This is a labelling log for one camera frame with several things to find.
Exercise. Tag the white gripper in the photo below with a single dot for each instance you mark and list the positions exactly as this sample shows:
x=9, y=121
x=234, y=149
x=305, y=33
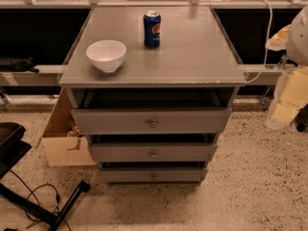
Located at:
x=298, y=43

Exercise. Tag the grey bottom drawer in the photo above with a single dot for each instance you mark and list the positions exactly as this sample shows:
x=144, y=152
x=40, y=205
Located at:
x=129, y=175

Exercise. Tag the grey drawer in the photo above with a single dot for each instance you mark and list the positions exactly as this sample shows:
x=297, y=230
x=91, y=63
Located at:
x=129, y=175
x=153, y=121
x=152, y=152

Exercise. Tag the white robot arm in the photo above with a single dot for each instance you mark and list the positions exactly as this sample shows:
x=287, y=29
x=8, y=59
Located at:
x=291, y=92

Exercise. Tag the grey top drawer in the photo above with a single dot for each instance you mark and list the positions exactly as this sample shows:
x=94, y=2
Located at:
x=153, y=121

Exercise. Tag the grey drawer cabinet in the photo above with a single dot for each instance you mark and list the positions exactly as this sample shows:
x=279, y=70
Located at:
x=160, y=99

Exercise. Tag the grey middle drawer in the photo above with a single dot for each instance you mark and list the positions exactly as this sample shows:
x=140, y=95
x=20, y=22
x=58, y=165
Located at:
x=152, y=152

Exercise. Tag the blue Pepsi can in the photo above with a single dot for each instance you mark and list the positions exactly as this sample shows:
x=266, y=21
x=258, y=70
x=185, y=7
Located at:
x=152, y=26

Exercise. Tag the white bowl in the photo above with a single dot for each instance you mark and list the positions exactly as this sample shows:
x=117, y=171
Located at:
x=107, y=55

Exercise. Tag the brown cardboard box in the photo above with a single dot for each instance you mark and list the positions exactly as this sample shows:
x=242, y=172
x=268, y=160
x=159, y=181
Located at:
x=61, y=139

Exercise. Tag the black stand base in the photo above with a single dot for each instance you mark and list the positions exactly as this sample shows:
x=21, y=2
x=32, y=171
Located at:
x=12, y=149

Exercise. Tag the metal rail frame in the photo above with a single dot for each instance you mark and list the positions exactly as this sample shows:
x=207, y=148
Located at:
x=38, y=4

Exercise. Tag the black cloth on rail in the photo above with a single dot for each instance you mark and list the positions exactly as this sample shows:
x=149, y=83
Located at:
x=18, y=64

